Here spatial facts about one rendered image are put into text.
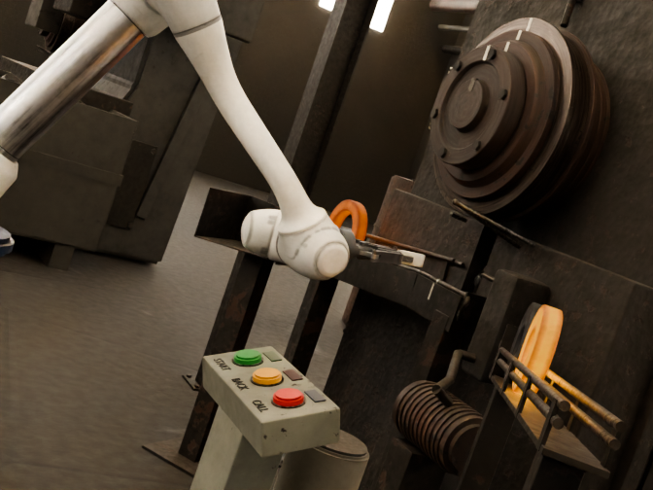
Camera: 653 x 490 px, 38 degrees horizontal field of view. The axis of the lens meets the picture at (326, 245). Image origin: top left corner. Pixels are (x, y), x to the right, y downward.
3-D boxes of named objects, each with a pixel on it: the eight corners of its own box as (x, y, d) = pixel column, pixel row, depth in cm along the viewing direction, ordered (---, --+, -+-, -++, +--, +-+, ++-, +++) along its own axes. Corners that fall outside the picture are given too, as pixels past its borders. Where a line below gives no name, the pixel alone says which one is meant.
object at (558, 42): (430, 199, 243) (494, 23, 238) (545, 243, 202) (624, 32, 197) (410, 192, 240) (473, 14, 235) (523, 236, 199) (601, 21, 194)
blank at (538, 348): (556, 309, 164) (537, 302, 164) (569, 311, 148) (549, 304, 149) (526, 393, 164) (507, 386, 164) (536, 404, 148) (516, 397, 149)
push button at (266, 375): (275, 376, 132) (275, 365, 131) (286, 387, 128) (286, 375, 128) (248, 381, 130) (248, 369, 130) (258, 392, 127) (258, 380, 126)
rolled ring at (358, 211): (365, 221, 258) (375, 224, 260) (345, 187, 273) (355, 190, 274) (334, 274, 265) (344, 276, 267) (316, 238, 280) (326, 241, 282)
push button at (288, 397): (295, 398, 125) (296, 385, 125) (308, 409, 122) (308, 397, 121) (268, 402, 124) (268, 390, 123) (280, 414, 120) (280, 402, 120)
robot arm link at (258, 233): (293, 259, 208) (319, 272, 197) (229, 248, 201) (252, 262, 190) (305, 211, 207) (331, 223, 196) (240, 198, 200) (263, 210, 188)
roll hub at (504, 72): (430, 158, 229) (470, 48, 226) (498, 180, 204) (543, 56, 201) (412, 153, 226) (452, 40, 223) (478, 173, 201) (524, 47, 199)
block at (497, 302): (495, 377, 210) (532, 277, 208) (516, 391, 203) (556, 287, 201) (458, 369, 205) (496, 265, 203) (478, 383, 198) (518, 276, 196)
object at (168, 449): (171, 430, 273) (250, 194, 265) (243, 470, 261) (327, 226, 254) (126, 438, 255) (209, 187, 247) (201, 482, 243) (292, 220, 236)
